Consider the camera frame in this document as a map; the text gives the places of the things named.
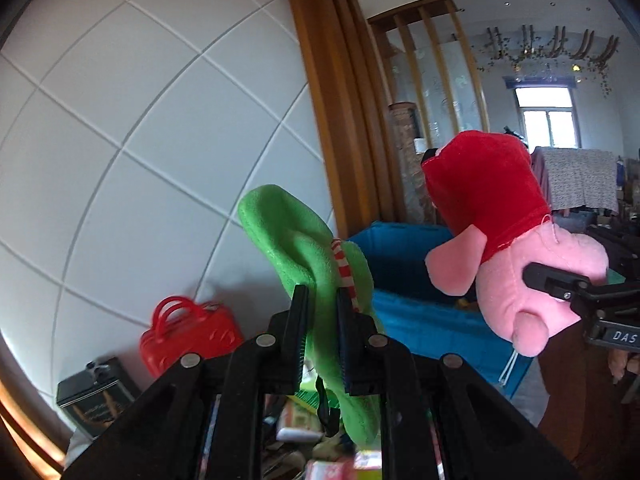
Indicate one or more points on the person's right hand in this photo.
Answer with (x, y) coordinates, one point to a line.
(619, 365)

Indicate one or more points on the wooden door frame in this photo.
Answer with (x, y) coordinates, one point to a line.
(345, 110)

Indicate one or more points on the black gift box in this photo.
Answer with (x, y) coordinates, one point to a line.
(95, 400)

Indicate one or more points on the floral cloth cover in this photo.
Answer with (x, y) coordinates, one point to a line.
(580, 180)

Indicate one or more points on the red toy suitcase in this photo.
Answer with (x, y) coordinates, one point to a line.
(200, 332)

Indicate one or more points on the window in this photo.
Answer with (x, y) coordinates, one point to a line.
(545, 120)

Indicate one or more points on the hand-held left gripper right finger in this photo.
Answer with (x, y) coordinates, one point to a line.
(345, 350)

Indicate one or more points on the green plush toy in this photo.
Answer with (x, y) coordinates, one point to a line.
(295, 245)

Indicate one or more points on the wooden wall trim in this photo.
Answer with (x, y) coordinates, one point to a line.
(25, 425)

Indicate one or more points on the rolled patterned carpet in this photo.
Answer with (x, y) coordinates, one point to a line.
(405, 160)

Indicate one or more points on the wooden slat partition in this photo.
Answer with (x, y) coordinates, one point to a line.
(415, 60)

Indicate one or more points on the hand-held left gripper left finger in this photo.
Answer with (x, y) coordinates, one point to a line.
(300, 345)

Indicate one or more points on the ceiling vine decoration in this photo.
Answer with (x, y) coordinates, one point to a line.
(545, 50)

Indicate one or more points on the pink pig plush red dress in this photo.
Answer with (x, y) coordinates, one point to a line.
(490, 185)

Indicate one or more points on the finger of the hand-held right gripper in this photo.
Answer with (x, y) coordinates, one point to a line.
(550, 280)
(622, 252)

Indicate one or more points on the blue plastic storage bin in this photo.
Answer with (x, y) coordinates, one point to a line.
(440, 330)

